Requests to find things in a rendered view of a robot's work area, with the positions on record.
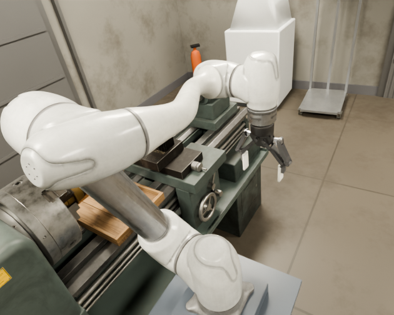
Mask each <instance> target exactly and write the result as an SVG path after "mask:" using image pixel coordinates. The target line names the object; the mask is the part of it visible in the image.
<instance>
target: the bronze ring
mask: <svg viewBox="0 0 394 315"><path fill-rule="evenodd" d="M71 190H72V191H73V192H74V196H73V197H72V198H70V199H69V200H67V201H66V202H65V203H64V204H65V205H66V206H70V205H71V204H72V203H73V202H75V203H77V204H79V202H80V200H82V199H83V198H84V196H85V195H87V194H86V193H85V192H84V191H83V190H81V189H80V188H79V187H77V188H73V189H71Z"/></svg>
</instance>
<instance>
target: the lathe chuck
mask: <svg viewBox="0 0 394 315"><path fill-rule="evenodd" d="M18 181H23V182H22V183H21V184H20V185H18V186H13V184H14V183H16V182H18ZM0 191H4V192H6V193H8V194H9V195H11V196H12V197H13V198H15V199H16V200H18V201H19V202H20V203H21V204H22V205H23V206H24V207H25V208H26V209H28V210H29V211H30V212H31V213H32V214H33V215H34V216H35V217H36V219H37V220H38V221H39V222H40V223H41V224H42V225H43V226H44V227H45V228H46V230H47V231H48V233H50V235H51V236H52V238H53V239H54V240H55V242H56V244H57V245H58V247H59V249H60V251H61V255H62V257H63V256H64V255H65V254H67V253H68V252H69V251H70V250H71V249H72V248H73V247H75V245H77V243H78V242H80V240H82V232H81V229H80V227H79V224H78V222H77V221H76V219H75V218H74V216H73V215H72V213H71V212H70V210H69V209H68V208H67V207H66V205H65V204H64V203H63V202H62V200H60V198H58V197H57V198H56V199H55V202H53V203H52V202H48V201H47V200H46V199H45V198H44V197H43V196H42V192H43V191H47V190H45V189H42V188H40V187H37V186H35V185H34V184H33V183H32V182H31V181H30V180H29V179H28V178H27V176H26V175H22V176H21V177H19V178H17V179H16V180H14V181H13V182H11V183H9V184H8V185H7V186H4V187H3V188H2V189H0ZM73 240H76V242H75V243H74V244H73V245H72V246H71V247H68V246H69V244H70V243H71V241H73ZM62 257H61V258H62Z"/></svg>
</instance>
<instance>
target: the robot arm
mask: <svg viewBox="0 0 394 315"><path fill-rule="evenodd" d="M200 95H202V96H203V97H205V98H207V99H217V98H238V99H240V100H242V101H243V102H245V103H247V113H248V122H249V123H250V131H249V129H248V128H246V129H245V130H244V131H243V132H242V137H241V139H240V141H239V143H238V145H237V147H236V149H235V151H238V152H240V155H241V160H242V161H243V170H245V169H246V168H247V167H248V166H249V165H248V151H247V149H249V148H250V147H251V146H252V145H254V144H256V145H257V146H261V147H263V148H267V150H268V151H270V152H271V153H272V155H273V156H274V157H275V159H276V160H277V161H278V163H279V165H278V182H280V181H281V180H282V179H283V174H284V173H285V171H286V167H289V166H290V164H291V163H292V160H291V158H290V155H289V153H288V151H287V149H286V146H285V144H284V139H283V137H282V136H281V137H280V138H278V137H274V123H275V121H276V115H277V101H278V97H279V95H280V69H279V64H278V60H277V58H276V56H275V54H273V53H272V52H268V51H254V52H251V53H250V54H249V55H248V57H247V58H246V60H245V62H244V64H238V63H235V62H230V61H221V60H209V61H205V62H202V63H200V64H199V65H197V67H196V68H195V70H194V73H193V77H192V78H191V79H189V80H187V81H186V82H185V83H184V84H183V86H182V88H181V89H180V91H179V93H178V95H177V97H176V98H175V100H174V101H173V102H170V103H168V104H162V105H157V106H145V107H127V108H123V109H117V110H112V111H103V112H101V111H100V110H99V109H93V108H89V107H84V106H80V105H78V104H77V103H75V102H74V101H72V100H70V99H68V98H66V97H62V96H60V95H57V94H53V93H50V92H44V91H30V92H26V93H22V94H20V95H18V97H16V98H15V99H13V100H12V101H11V102H10V103H9V104H8V105H7V106H6V107H5V108H4V109H3V111H2V114H1V121H0V123H1V131H2V134H3V136H4V138H5V140H6V141H7V143H8V144H9V145H10V146H11V147H12V148H13V149H14V150H15V151H16V152H18V153H19V154H20V155H21V166H22V169H23V171H24V173H25V175H26V176H27V178H28V179H29V180H30V181H31V182H32V183H33V184H34V185H35V186H37V187H39V188H42V189H45V190H47V191H57V190H65V189H73V188H80V189H81V190H83V191H84V192H85V193H86V194H88V195H89V196H90V197H92V198H93V199H94V200H95V201H96V202H98V203H99V204H100V205H102V207H104V208H105V209H107V210H108V211H109V212H110V213H111V214H113V215H114V216H116V217H117V218H118V219H119V220H120V221H122V222H123V223H124V224H125V225H127V226H128V227H129V228H131V229H132V230H133V231H134V232H135V233H137V234H138V242H139V245H140V246H141V247H142V248H143V249H144V250H145V251H146V252H147V253H148V254H149V255H150V256H151V257H152V258H153V259H155V260H156V261H157V262H159V263H160V264H161V265H162V266H164V267H165V268H167V269H169V270H170V271H171V272H173V273H175V274H177V275H178V276H179V277H180V278H181V279H182V280H183V281H184V282H185V283H186V284H187V285H188V286H189V287H190V289H191V290H192V291H193V292H194V294H193V297H192V298H191V299H190V300H189V301H188V302H187V303H186V310H187V311H188V312H190V313H196V314H198V315H241V312H242V310H243V308H244V306H245V304H246V302H247V300H248V298H249V296H250V294H251V293H252V292H253V291H254V285H253V284H252V283H250V282H244V281H242V272H241V264H240V259H239V257H238V254H237V252H236V250H235V248H234V247H233V246H232V244H231V243H230V242H229V241H227V240H226V239H225V238H223V237H221V236H219V235H215V234H205V235H202V234H200V233H199V232H198V231H197V230H195V229H193V228H192V227H191V226H190V225H189V224H188V223H186V222H185V221H184V220H182V219H181V218H180V217H179V216H178V215H177V214H175V213H174V212H173V211H170V210H169V209H159V208H158V206H157V205H155V203H154V202H152V200H150V198H149V197H147V195H145V193H144V192H142V190H140V188H139V187H138V186H137V185H136V184H135V183H134V182H133V181H132V180H131V179H130V178H129V177H128V176H127V175H126V174H125V173H124V172H123V170H124V169H126V168H128V167H129V166H130V165H132V164H134V163H135V162H137V161H139V160H140V159H142V158H144V157H146V156H147V155H148V154H149V153H151V152H152V151H154V150H155V149H156V148H157V147H158V146H160V145H162V144H163V143H164V142H166V141H167V140H169V139H170V138H172V137H173V136H175V135H176V134H178V133H179V132H180V131H182V130H183V129H184V128H186V127H187V126H188V125H189V124H190V123H191V122H192V120H193V119H194V117H195V116H196V113H197V111H198V104H199V100H200ZM249 135H250V137H251V138H252V141H251V142H250V143H249V144H247V145H246V146H245V147H244V148H242V146H243V144H244V142H245V140H246V138H247V137H248V136H249ZM274 142H275V143H274ZM270 145H271V146H270ZM276 145H277V147H278V148H277V147H276Z"/></svg>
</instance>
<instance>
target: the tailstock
mask: <svg viewBox="0 0 394 315"><path fill-rule="evenodd" d="M237 110H238V108H237V102H230V98H229V97H227V98H217V99H207V98H205V97H203V96H202V95H200V100H199V104H198V111H197V113H196V116H195V117H194V119H193V120H192V122H191V123H190V124H189V126H193V127H196V128H201V129H207V130H211V131H216V130H218V129H219V128H220V127H221V126H222V125H223V124H224V123H225V122H226V121H227V120H228V119H229V118H230V117H231V116H232V115H233V114H234V113H235V112H236V111H237Z"/></svg>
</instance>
